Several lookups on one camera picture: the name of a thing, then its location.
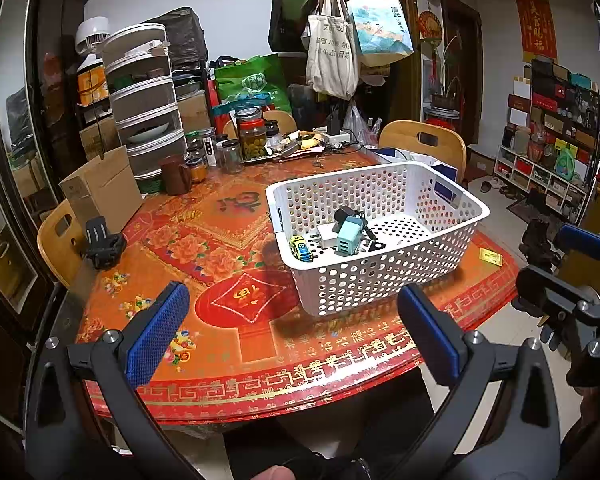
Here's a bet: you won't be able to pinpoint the red round wall decoration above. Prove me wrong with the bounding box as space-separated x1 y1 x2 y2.
417 10 443 43

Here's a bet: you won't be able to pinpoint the cardboard box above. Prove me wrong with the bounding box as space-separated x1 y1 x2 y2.
59 145 145 235

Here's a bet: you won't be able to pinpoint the white perforated plastic basket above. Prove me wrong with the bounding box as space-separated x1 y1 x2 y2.
265 161 491 317

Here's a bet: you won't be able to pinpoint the black-lidded labelled jar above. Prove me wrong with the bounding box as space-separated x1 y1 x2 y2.
198 127 218 167

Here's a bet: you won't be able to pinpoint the teal charger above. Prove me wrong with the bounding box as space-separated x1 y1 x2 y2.
334 217 368 257

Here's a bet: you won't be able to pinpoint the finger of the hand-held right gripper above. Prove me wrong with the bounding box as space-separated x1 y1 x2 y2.
553 223 600 263
515 264 600 326

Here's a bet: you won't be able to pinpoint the shelf unit with boxes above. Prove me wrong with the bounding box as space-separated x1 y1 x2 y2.
495 57 600 223

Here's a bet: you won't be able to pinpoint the person's dark trousers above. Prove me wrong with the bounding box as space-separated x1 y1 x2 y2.
220 370 461 480

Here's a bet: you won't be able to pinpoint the black charger with cable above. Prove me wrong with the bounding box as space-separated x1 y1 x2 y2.
334 206 378 241

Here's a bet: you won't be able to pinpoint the black plastic bag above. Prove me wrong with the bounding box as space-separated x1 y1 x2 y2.
147 6 209 68

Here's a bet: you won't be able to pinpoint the blue printed tote bag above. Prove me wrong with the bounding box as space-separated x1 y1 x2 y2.
346 0 415 68

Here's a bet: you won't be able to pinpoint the red-lidded pickle jar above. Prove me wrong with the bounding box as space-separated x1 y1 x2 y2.
234 108 268 162

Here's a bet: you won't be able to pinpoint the dark mirrored cabinet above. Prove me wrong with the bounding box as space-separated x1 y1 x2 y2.
0 0 88 331

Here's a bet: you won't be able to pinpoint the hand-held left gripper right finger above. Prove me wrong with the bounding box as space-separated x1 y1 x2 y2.
375 282 563 480

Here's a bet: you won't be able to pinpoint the red wall scroll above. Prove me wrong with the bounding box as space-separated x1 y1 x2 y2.
515 0 558 63

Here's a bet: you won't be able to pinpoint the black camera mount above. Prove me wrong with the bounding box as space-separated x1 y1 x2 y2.
81 216 127 271

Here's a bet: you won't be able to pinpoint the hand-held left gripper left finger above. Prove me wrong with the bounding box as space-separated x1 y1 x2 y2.
25 281 201 480

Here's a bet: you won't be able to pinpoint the beige canvas tote bag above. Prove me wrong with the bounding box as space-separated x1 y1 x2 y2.
306 0 358 101

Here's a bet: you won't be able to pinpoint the orange box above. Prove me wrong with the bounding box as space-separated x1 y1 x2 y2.
77 62 110 106

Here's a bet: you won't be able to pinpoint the dark doormat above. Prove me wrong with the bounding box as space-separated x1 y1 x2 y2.
505 197 551 221

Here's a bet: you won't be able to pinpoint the empty glass jar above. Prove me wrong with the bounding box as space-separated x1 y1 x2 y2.
222 139 243 173

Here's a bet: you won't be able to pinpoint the white blue paper bag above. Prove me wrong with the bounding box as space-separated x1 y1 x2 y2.
375 147 461 183

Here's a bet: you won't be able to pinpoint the yellow blue toy car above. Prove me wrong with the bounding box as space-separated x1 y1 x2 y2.
287 235 315 263

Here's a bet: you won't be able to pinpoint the white square charger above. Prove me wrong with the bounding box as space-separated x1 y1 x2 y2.
316 222 341 253

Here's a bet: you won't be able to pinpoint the red floral tablecloth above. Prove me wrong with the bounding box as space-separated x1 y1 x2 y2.
75 152 521 426

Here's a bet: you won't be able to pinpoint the brown mug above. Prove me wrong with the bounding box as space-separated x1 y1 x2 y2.
159 154 193 197

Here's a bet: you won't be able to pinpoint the white tiered food cover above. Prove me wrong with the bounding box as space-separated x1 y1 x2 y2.
101 22 188 193

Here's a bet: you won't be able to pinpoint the green shopping bag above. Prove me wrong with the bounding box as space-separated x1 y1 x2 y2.
214 53 293 111

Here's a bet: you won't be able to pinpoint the white fan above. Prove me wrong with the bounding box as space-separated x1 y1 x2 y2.
75 16 112 56

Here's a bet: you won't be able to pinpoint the person's left hand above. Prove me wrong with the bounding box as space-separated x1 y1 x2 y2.
252 465 297 480

